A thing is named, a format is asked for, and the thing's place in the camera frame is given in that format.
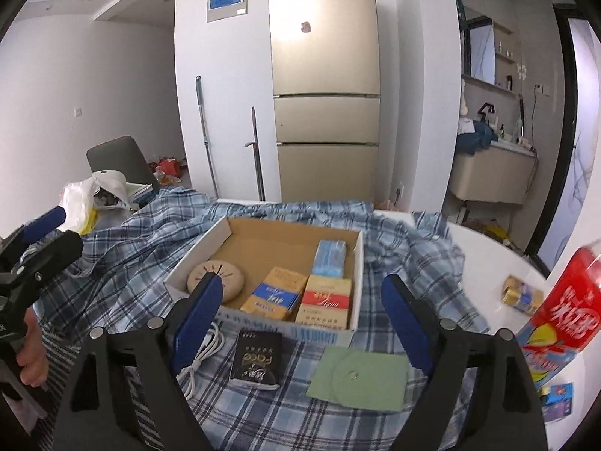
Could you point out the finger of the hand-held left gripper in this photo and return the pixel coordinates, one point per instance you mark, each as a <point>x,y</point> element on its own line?
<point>56,251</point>
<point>44,225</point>

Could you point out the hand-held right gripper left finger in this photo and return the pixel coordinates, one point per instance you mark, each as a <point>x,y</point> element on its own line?
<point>197,324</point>

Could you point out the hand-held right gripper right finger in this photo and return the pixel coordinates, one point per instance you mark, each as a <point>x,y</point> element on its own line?
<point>406,324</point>

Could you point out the round beige slotted disc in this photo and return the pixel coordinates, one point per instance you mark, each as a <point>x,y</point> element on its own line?
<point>234,286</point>

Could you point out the orange and blue small box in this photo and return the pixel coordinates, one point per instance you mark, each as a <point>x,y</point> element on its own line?
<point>274,296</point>

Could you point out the red and white box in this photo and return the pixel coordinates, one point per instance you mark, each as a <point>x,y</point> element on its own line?
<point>324,300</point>

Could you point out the cardboard box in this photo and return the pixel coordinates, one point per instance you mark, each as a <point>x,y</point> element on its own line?
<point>263,249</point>

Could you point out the blue tissue packet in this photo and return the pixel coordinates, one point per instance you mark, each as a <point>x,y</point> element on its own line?
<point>328,258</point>

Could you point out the person's left hand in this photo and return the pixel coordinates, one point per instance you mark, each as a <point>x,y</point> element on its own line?
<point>33,361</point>

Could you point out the white plastic bag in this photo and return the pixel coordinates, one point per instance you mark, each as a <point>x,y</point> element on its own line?
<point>75,202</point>

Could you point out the black packet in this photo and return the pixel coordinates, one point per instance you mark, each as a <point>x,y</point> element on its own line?
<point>256,357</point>

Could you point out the green pouch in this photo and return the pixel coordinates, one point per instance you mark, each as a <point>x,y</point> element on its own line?
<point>361,378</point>

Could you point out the striped grey clothing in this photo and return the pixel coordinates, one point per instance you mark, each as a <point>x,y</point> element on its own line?
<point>61,361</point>

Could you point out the blue plaid cloth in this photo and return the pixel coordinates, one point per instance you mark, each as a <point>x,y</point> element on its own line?
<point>141,253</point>

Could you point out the grey chair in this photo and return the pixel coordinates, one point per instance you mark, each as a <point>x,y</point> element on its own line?
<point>117,155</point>

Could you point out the white notebook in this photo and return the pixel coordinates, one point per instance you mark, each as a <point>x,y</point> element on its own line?
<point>141,192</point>

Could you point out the gold and blue packet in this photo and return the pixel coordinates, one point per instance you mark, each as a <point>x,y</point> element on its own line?
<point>523,293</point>

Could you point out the red bags on floor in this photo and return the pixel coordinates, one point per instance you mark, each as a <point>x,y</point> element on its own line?
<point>166,169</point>

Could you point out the red iced tea bottle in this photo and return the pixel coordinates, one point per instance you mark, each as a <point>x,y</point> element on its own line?
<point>568,310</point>

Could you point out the small blue carton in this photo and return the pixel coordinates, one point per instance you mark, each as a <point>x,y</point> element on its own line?
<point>556,401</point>

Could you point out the beige bathroom vanity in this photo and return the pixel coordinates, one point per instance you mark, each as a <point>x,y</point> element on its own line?
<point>488,174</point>

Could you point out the dark blue clothes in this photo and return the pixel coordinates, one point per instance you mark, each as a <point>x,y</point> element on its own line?
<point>476,136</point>

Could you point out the black faucet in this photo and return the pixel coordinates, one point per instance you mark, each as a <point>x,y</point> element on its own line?
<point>486,110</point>

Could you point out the gold refrigerator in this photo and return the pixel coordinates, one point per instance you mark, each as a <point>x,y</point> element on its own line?
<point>326,103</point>

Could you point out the black framed glass door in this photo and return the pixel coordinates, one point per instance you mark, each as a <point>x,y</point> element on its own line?
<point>570,150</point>

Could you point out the bathroom mirror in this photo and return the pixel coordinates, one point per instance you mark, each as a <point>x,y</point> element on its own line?
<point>481,51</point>

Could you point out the brown fridge magnet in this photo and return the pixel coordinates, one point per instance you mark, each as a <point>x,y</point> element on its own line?
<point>305,26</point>

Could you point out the white wall outlet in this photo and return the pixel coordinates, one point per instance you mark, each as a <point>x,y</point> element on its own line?
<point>543,89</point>

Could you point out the wooden wall shelf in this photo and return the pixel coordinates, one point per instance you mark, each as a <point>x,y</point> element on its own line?
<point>503,56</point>

